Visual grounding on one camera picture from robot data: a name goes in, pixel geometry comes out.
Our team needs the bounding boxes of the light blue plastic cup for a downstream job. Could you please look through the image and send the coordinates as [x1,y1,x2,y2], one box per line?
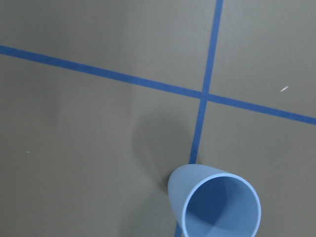
[167,164,261,237]

